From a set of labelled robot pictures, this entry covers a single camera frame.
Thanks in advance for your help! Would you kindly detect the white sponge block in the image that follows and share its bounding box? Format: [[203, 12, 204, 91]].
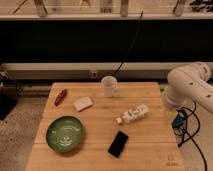
[[73, 97, 93, 112]]

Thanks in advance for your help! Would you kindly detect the black hanging cable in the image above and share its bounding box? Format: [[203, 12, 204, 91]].
[[111, 9, 145, 77]]

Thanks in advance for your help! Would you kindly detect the blue cable connector box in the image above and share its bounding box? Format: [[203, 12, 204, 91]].
[[172, 115, 184, 128]]

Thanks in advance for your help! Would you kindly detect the white plastic cup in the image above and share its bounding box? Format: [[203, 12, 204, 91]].
[[101, 76, 117, 97]]

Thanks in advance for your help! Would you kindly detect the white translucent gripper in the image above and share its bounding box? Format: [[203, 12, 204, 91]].
[[163, 99, 177, 124]]

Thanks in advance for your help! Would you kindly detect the white plastic bottle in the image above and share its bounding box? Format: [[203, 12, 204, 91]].
[[116, 104, 149, 125]]

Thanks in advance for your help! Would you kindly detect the black equipment at left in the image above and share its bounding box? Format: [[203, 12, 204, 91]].
[[0, 71, 22, 121]]

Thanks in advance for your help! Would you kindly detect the red brown sausage toy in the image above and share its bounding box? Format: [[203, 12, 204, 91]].
[[54, 89, 67, 106]]

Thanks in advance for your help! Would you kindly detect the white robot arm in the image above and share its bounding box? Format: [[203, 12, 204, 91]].
[[162, 62, 213, 124]]

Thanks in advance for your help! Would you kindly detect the green ceramic bowl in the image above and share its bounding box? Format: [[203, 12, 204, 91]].
[[46, 116, 85, 153]]

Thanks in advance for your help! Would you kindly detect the black smartphone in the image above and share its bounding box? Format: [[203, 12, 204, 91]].
[[108, 131, 128, 158]]

